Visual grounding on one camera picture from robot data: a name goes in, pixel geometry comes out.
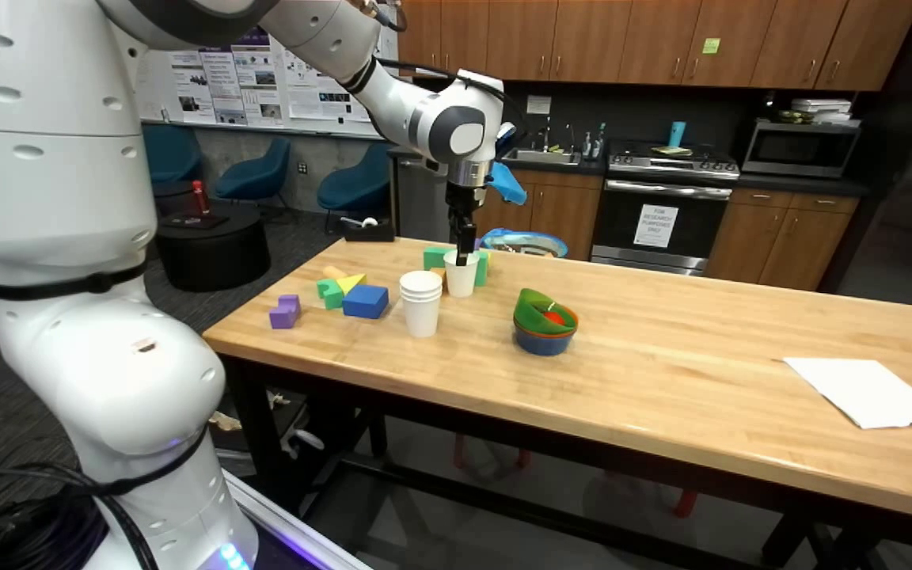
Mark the blue foam cube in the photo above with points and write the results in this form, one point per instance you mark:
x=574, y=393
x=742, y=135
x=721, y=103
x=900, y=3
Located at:
x=367, y=303

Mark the purple foam arch block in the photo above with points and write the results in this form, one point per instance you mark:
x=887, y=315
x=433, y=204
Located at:
x=288, y=315

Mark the steel microwave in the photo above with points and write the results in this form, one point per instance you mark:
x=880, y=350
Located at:
x=799, y=146

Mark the wooden sink cabinet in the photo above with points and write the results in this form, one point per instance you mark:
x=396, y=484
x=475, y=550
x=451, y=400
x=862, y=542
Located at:
x=557, y=217

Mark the large green foam block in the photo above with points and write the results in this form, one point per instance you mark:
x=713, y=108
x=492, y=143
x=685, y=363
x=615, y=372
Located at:
x=435, y=256

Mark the black metal table frame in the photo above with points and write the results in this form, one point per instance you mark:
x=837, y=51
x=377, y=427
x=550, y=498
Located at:
x=256, y=411

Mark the blue plastic bowl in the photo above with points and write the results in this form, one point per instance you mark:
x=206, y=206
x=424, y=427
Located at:
x=543, y=344

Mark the small green foam arch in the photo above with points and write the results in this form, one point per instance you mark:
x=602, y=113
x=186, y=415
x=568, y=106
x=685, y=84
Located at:
x=332, y=292

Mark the black shiny round object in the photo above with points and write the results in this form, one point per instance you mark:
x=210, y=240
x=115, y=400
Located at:
x=508, y=139

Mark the black tape dispenser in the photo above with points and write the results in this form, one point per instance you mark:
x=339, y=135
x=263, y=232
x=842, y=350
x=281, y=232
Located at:
x=361, y=225

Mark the small orange object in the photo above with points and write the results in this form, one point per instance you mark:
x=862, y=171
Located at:
x=557, y=315

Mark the black round ottoman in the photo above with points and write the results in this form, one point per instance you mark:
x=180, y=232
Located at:
x=214, y=252

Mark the white paper notice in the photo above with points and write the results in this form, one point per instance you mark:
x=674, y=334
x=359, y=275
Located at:
x=658, y=225

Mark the white paper sheet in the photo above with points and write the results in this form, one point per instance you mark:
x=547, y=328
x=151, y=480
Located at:
x=868, y=393

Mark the yellow foam triangle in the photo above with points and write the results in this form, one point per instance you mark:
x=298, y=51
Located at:
x=349, y=280

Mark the stack of white bowls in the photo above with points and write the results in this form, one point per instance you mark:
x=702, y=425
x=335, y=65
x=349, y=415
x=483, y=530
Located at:
x=826, y=108

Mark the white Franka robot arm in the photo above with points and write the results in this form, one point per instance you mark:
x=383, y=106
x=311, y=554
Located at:
x=77, y=350

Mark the steel kitchen oven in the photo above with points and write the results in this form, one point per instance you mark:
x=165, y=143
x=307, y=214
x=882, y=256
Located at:
x=668, y=178

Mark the white wall plate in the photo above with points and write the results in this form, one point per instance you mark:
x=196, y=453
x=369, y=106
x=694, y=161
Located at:
x=541, y=106

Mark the blue bottle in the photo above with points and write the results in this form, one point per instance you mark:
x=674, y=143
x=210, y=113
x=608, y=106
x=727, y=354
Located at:
x=675, y=135

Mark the narrow wooden lower cabinet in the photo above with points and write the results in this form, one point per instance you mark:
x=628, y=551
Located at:
x=783, y=238

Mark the steel sink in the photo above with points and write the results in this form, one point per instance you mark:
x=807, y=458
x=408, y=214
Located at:
x=547, y=160

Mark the white lit robot platform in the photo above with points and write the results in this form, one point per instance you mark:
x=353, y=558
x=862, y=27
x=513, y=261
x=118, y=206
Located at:
x=288, y=526

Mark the wall posters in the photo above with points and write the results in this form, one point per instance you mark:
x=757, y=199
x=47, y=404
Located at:
x=256, y=84

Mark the red bottle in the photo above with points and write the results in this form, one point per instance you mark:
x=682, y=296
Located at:
x=200, y=198

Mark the green sticky note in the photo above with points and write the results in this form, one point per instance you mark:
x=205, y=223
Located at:
x=710, y=44

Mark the light blue tub chair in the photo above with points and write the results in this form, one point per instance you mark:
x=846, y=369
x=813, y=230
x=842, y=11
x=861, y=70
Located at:
x=525, y=240

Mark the green plastic bowl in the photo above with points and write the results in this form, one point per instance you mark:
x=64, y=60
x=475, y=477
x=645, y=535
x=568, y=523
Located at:
x=541, y=312

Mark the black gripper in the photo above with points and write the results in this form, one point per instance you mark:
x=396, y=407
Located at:
x=464, y=204

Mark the white tape roll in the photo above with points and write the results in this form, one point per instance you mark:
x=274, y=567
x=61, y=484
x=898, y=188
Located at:
x=373, y=223

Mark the wooden upper cabinets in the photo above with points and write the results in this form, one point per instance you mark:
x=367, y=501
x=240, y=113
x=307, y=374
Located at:
x=634, y=41

